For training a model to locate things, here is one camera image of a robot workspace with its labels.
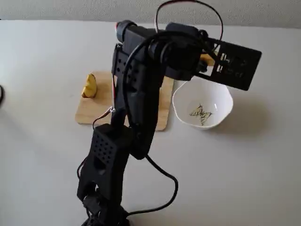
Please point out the broad apple slice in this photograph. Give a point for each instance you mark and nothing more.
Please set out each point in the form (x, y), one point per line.
(89, 87)

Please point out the wooden cutting board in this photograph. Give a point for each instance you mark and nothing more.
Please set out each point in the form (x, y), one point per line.
(94, 110)

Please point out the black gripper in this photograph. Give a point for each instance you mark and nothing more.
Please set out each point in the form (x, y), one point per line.
(204, 61)

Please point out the yellow apple slice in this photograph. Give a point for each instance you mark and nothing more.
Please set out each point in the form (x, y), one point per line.
(208, 57)

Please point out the white ceramic bowl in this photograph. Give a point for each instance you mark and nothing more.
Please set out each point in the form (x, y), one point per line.
(183, 110)

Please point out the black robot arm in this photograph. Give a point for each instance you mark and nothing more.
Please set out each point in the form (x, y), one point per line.
(131, 82)

